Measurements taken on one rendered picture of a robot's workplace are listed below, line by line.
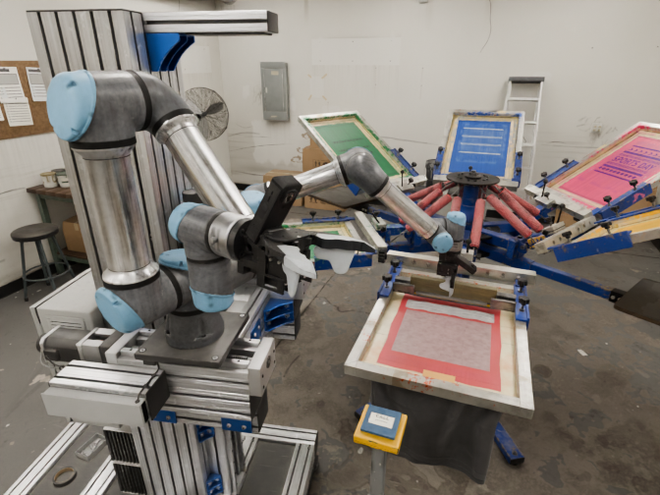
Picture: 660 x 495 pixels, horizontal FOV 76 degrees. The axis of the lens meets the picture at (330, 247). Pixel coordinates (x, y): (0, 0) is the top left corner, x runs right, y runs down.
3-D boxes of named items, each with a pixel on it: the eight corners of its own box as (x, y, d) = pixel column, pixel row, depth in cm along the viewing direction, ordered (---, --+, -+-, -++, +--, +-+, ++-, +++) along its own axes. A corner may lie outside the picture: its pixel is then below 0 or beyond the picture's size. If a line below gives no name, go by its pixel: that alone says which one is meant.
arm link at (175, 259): (224, 297, 111) (219, 248, 105) (181, 320, 101) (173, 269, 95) (193, 284, 117) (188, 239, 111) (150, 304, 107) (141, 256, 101)
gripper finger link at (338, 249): (369, 272, 68) (311, 269, 67) (373, 237, 66) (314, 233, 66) (371, 280, 65) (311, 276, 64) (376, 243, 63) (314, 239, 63)
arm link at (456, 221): (442, 210, 173) (463, 210, 173) (440, 235, 177) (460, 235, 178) (448, 216, 166) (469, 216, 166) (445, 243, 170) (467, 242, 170)
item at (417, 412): (486, 488, 152) (507, 395, 135) (365, 452, 166) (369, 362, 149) (487, 481, 154) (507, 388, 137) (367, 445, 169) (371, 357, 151)
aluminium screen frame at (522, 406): (531, 419, 125) (534, 410, 123) (344, 373, 143) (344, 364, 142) (521, 294, 193) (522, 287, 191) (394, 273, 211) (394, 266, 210)
